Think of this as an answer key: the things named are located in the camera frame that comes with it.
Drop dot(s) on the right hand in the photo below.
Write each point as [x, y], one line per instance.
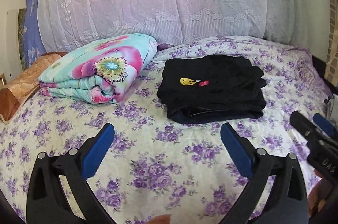
[315, 203]

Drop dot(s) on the folded floral teal quilt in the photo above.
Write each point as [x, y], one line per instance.
[100, 72]

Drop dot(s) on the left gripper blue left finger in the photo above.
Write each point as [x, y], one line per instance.
[94, 150]

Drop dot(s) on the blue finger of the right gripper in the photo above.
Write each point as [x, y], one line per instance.
[325, 125]

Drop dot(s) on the blue patterned cloth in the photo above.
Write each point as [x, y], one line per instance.
[33, 47]

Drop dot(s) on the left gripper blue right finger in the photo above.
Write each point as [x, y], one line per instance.
[240, 150]

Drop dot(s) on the black pants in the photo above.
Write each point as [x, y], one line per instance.
[211, 88]

